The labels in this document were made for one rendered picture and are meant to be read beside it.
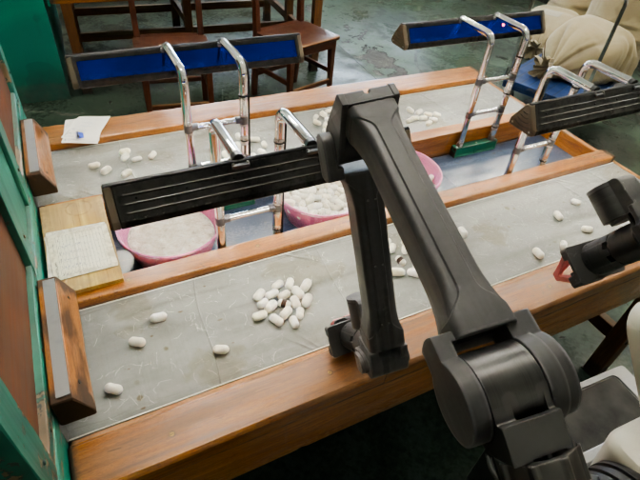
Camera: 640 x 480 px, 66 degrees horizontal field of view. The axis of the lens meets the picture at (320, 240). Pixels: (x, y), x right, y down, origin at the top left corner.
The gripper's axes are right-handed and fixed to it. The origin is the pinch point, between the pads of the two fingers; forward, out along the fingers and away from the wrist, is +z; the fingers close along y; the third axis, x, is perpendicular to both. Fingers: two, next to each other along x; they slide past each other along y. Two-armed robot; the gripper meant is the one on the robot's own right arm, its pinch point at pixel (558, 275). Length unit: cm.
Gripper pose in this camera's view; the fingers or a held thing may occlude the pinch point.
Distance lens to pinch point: 100.9
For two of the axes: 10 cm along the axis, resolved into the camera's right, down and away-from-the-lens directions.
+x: 3.2, 9.1, -2.9
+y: -9.2, 2.1, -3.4
